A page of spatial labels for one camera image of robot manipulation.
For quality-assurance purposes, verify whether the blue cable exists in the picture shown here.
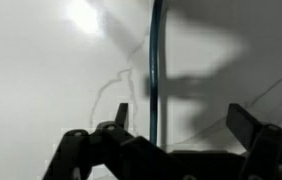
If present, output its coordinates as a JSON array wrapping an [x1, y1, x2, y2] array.
[[148, 0, 165, 146]]

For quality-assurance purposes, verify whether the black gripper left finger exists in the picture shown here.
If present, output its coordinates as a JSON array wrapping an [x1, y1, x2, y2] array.
[[42, 103, 185, 180]]

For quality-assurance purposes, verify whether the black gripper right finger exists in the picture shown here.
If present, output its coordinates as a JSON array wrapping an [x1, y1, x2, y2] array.
[[225, 103, 282, 180]]

